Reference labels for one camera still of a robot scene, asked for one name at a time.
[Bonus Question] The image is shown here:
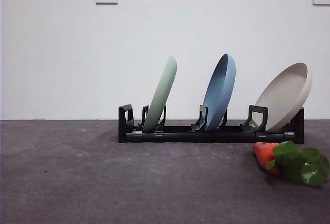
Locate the blue plate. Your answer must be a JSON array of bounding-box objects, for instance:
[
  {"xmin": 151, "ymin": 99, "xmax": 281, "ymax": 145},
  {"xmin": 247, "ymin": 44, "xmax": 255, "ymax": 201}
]
[{"xmin": 202, "ymin": 53, "xmax": 237, "ymax": 132}]

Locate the light green plate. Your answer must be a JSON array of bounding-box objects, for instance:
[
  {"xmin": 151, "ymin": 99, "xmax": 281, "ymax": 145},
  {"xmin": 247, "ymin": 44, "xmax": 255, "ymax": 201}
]
[{"xmin": 142, "ymin": 56, "xmax": 178, "ymax": 133}]

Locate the black plate rack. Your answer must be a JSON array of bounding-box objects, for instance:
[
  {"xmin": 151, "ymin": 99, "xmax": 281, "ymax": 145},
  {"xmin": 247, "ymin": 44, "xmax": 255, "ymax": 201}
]
[{"xmin": 118, "ymin": 104, "xmax": 305, "ymax": 144}]

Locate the beige plate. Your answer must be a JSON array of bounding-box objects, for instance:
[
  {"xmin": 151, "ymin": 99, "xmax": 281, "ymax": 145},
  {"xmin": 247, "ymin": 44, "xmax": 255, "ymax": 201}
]
[{"xmin": 253, "ymin": 62, "xmax": 312, "ymax": 133}]

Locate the orange carrot with green leaves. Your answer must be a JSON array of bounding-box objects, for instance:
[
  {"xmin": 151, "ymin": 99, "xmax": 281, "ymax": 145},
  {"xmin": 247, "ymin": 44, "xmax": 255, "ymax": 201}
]
[{"xmin": 252, "ymin": 140, "xmax": 330, "ymax": 186}]

